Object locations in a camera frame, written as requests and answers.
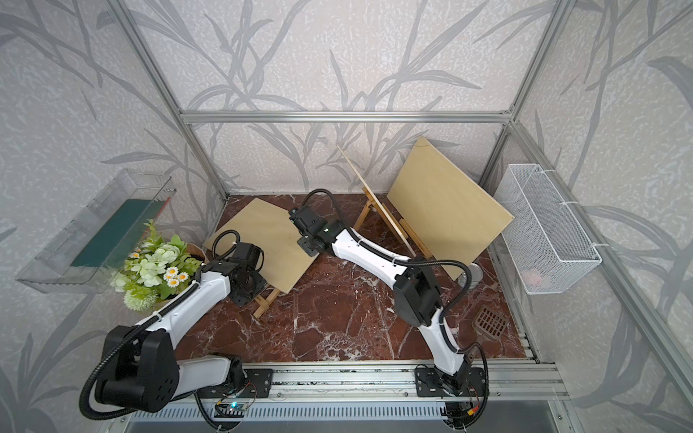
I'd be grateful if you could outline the wooden easel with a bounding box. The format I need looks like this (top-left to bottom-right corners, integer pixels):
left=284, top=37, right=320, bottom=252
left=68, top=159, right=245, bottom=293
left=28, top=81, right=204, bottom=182
left=253, top=289, right=283, bottom=319
left=354, top=187, right=408, bottom=245
left=400, top=218, right=433, bottom=259

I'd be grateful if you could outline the plywood board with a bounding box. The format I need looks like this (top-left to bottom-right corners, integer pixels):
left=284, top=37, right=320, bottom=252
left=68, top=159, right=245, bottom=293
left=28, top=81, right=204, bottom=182
left=203, top=198, right=315, bottom=293
left=387, top=137, right=514, bottom=265
left=335, top=144, right=416, bottom=257

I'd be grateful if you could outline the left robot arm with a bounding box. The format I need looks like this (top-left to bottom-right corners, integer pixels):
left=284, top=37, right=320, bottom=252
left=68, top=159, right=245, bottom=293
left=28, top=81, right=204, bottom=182
left=79, top=229, right=266, bottom=420

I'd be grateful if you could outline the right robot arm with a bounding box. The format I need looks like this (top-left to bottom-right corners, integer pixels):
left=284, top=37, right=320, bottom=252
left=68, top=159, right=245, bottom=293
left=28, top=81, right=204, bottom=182
left=289, top=189, right=488, bottom=395

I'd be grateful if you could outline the artificial flower bouquet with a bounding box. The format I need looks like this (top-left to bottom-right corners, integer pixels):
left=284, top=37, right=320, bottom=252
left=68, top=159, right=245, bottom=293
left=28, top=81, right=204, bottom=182
left=109, top=220, right=204, bottom=312

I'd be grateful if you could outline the clear plastic cup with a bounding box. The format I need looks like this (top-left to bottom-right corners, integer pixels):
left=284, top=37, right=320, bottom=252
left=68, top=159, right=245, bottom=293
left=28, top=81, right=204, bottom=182
left=457, top=262, right=484, bottom=290

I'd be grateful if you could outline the brown plastic grid scoop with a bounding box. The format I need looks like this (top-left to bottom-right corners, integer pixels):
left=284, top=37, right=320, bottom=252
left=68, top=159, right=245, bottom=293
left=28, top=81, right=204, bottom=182
left=472, top=306, right=508, bottom=341

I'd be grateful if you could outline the pink object in basket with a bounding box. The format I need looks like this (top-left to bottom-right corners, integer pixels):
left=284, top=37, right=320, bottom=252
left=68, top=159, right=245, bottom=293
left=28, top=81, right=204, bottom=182
left=522, top=268, right=550, bottom=288

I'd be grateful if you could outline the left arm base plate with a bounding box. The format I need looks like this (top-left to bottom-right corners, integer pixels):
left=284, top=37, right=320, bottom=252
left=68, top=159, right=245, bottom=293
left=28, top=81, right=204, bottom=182
left=200, top=368, right=274, bottom=399

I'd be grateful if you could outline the clear plastic wall bin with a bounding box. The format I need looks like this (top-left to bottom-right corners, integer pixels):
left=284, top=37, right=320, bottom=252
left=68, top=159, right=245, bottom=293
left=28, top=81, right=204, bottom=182
left=16, top=170, right=176, bottom=294

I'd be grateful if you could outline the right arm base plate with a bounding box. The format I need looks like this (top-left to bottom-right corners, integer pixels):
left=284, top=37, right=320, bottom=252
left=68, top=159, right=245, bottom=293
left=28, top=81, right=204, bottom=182
left=414, top=364, right=488, bottom=398

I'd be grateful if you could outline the aluminium mounting rail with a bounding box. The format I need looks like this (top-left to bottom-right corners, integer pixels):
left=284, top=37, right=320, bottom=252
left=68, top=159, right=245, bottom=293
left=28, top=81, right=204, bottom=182
left=113, top=361, right=570, bottom=404

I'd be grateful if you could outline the white wire mesh basket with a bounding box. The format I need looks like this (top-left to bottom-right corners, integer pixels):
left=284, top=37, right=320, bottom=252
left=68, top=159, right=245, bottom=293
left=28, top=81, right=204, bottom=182
left=494, top=163, right=602, bottom=295

